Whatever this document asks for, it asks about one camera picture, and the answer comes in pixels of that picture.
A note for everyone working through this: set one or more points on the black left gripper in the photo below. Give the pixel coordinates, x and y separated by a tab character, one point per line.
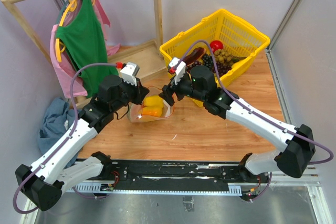
140	92

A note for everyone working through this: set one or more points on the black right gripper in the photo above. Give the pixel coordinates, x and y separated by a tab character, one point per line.
168	91

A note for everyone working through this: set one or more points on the yellow bell pepper toy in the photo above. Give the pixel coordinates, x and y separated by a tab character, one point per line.
153	101

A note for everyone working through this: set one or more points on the clear zip bag orange zipper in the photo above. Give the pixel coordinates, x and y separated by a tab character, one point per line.
167	110

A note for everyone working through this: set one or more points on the orange mango toy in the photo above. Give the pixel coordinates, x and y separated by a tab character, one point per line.
152	111

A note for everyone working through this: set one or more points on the watermelon slice toy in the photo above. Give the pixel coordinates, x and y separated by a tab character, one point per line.
135	114

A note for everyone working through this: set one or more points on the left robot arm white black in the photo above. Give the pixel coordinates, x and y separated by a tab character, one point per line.
45	180

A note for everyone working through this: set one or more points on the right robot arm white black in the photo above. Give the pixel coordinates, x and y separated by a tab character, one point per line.
294	145

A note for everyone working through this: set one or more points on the green tank top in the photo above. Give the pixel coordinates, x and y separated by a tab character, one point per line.
84	41

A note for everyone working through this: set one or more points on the wooden clothes rack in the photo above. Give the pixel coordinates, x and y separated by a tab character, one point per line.
146	54

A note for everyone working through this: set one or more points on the dark blue grape bunch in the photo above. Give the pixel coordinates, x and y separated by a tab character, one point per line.
207	61

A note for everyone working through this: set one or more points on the dark purple grape bunch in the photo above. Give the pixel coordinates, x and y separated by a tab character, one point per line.
222	69

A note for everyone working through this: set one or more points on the tan longan bunch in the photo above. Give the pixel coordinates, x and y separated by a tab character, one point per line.
223	56

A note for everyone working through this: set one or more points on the red apple toy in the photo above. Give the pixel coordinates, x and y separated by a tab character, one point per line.
216	45

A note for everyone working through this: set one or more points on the pink garment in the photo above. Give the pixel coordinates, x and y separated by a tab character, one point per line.
64	70

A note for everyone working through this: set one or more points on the blue cloth heap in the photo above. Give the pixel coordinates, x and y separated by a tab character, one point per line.
56	122

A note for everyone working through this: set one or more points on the yellow plastic basket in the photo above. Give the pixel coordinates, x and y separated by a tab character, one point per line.
238	37

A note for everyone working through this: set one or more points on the yellow clothes hanger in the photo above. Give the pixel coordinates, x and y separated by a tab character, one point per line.
59	46

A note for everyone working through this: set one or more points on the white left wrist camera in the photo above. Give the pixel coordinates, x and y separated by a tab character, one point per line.
129	73

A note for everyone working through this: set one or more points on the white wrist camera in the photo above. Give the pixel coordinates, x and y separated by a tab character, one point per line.
178	68
129	73

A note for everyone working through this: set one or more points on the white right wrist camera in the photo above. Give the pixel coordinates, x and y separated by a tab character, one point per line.
178	68

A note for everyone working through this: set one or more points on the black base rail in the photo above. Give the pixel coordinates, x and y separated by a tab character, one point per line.
174	178

